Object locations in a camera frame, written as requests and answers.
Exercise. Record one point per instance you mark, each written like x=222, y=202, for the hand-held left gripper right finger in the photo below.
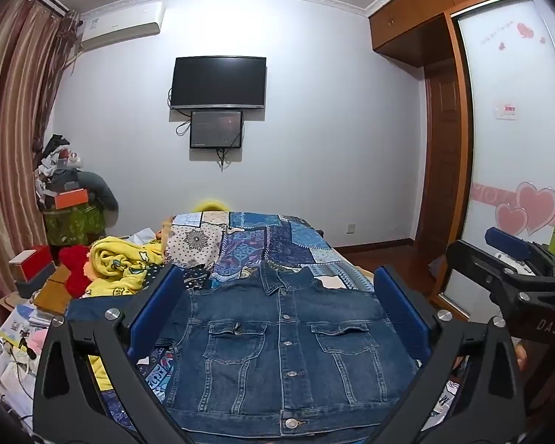
x=400, y=310

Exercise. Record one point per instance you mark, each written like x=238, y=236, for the red and white box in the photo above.
x=27, y=263

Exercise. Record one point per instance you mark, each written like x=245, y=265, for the navy patterned cloth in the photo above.
x=195, y=275

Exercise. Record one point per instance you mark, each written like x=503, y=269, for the brown cardboard box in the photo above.
x=53, y=289

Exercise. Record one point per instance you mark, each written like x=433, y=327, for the wooden overhead cabinet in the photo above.
x=411, y=9

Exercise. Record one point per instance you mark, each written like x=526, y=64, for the pile of mixed clothes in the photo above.
x=55, y=162

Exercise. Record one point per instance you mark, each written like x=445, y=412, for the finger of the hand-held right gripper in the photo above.
x=471, y=259
x=508, y=243

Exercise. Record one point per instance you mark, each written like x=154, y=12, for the white air conditioner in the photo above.
x=120, y=25

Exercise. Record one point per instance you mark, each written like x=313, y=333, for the blue patchwork quilt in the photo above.
x=268, y=245

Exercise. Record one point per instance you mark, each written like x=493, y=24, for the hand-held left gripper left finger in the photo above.
x=157, y=307

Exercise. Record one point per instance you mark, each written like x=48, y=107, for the grey box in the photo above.
x=39, y=282

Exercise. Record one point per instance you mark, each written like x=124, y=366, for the blue denim jacket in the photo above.
x=282, y=356

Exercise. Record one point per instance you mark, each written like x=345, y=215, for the person's right hand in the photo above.
x=520, y=356

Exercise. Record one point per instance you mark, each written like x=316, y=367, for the white door sticker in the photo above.
x=507, y=112

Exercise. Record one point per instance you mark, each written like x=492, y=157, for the red plush toy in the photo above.
x=74, y=270

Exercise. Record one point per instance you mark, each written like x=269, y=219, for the brown wooden door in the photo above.
x=441, y=157

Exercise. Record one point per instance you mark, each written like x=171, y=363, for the white printed paper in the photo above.
x=445, y=397

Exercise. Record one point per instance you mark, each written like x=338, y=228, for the yellow plush toy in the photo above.
x=211, y=206

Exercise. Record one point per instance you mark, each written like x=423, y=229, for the yellow cartoon blanket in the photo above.
x=120, y=263

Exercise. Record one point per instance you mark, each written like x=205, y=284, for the black wall television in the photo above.
x=219, y=82

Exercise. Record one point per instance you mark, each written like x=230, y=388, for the pile of books and papers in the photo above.
x=9, y=356

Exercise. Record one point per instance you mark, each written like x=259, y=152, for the small black wall monitor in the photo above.
x=216, y=128

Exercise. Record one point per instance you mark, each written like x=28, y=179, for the orange box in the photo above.
x=71, y=199

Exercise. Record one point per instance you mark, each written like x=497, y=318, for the green patterned bag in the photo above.
x=74, y=226

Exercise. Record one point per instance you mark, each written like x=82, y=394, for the striped brown curtain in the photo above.
x=14, y=148

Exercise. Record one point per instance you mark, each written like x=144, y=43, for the white wall outlet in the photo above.
x=350, y=228

